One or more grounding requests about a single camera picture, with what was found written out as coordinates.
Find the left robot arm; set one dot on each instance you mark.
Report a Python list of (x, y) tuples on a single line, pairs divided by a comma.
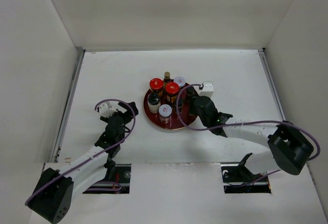
[(56, 189)]

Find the red lid sauce jar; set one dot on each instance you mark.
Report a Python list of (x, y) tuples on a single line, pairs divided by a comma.
[(171, 91), (156, 86)]

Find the yellow label oil bottle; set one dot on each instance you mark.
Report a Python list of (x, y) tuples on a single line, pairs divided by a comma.
[(167, 77)]

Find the red round tray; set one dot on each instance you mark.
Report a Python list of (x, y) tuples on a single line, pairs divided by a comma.
[(177, 119)]

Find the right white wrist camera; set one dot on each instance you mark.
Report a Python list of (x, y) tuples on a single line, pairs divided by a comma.
[(206, 89)]

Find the black cap white shaker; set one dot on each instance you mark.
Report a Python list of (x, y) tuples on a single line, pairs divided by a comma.
[(154, 102)]

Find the white lid sauce jar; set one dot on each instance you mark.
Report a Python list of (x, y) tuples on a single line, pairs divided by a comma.
[(165, 113), (180, 81)]

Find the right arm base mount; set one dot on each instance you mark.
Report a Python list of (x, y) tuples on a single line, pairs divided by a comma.
[(237, 179)]

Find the red lid sauce jar back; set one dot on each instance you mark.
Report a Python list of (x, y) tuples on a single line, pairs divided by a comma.
[(171, 91)]

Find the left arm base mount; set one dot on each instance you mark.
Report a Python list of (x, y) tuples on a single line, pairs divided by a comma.
[(116, 180)]

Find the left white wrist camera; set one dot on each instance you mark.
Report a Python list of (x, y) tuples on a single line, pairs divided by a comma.
[(105, 109)]

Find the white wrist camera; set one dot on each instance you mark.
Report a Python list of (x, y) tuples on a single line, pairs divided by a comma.
[(206, 89), (105, 109)]

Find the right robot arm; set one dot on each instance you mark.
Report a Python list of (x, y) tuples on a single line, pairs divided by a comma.
[(287, 148)]

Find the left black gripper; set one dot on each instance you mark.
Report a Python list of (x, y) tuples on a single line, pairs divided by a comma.
[(128, 115)]

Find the red lid sauce jar front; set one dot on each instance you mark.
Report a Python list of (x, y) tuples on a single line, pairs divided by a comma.
[(156, 86)]

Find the black cap pepper shaker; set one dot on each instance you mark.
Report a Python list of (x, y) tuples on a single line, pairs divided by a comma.
[(190, 94), (192, 113), (179, 105)]

